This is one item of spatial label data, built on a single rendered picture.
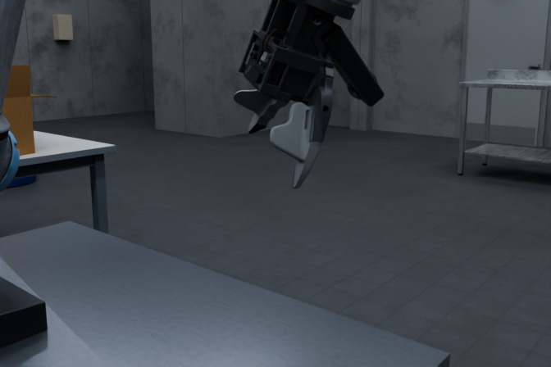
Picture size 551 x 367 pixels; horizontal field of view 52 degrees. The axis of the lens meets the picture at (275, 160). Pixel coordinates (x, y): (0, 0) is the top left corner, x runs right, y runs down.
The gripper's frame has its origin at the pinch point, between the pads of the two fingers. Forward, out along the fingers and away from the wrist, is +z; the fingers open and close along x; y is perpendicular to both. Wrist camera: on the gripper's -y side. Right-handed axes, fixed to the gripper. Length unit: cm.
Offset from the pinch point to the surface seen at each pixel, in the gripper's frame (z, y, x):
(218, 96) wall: 184, -271, -662
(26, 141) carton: 85, 9, -180
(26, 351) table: 34.0, 21.3, -3.5
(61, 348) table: 32.6, 17.4, -2.6
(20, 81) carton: 62, 15, -185
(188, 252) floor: 157, -100, -218
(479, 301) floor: 92, -200, -101
